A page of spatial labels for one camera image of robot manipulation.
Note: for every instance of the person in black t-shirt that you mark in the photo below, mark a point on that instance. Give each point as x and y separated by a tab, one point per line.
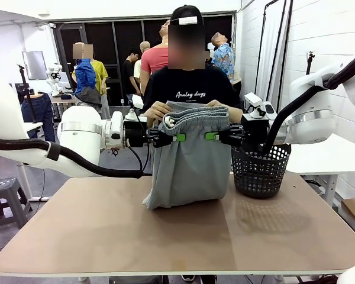
192	83

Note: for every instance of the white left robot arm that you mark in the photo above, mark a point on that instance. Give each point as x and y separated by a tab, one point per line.
80	133

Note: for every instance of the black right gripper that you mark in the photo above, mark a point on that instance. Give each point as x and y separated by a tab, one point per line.
254	130

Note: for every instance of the black right shoe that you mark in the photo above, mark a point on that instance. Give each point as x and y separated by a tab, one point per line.
188	278

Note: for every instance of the bald mannequin cream shirt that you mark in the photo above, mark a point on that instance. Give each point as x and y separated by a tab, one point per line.
142	48

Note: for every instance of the black shoe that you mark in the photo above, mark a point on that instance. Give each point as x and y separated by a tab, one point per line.
188	278
209	279

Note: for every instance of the mannequin with floral shirt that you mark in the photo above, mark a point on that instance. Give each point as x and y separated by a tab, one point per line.
225	56

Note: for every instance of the black perforated plastic basket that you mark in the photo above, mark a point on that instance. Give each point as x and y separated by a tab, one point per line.
260	177

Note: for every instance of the grey wall monitor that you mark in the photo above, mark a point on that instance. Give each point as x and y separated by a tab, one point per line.
35	65

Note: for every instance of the person's left forearm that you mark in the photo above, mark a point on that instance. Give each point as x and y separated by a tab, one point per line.
236	115

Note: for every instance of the blue jeans mannequin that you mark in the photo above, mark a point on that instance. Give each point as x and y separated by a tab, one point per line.
38	112

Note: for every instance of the person's right hand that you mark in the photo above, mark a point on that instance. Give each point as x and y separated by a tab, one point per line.
156	111

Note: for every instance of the black left shoe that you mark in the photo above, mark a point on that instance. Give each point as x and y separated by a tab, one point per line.
209	279

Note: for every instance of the mannequin with yellow shirt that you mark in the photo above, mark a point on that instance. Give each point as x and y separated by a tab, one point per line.
102	74

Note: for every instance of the person's left hand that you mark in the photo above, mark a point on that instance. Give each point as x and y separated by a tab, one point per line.
219	104

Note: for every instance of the grey training pants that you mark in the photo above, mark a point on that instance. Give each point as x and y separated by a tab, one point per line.
189	171

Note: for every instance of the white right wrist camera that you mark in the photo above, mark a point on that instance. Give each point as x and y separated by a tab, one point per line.
257	103

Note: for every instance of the small white humanoid robot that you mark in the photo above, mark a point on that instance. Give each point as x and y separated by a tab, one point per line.
55	78

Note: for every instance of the short black tripod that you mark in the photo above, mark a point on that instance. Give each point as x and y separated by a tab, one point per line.
310	62

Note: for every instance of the white side table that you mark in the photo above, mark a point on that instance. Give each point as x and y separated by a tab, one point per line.
328	159

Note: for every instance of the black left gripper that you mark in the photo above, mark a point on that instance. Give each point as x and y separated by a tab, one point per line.
135	134

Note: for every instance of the bystander in black shirt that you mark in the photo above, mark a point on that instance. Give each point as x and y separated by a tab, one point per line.
130	77

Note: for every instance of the grey plastic stool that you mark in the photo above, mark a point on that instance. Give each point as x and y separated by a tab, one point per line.
6	201

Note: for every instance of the cluttered background table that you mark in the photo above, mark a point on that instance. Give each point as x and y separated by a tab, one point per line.
63	102

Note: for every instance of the black light stand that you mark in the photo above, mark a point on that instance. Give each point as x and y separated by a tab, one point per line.
272	44

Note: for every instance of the mannequin with red top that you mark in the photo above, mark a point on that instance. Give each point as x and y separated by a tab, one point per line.
155	57

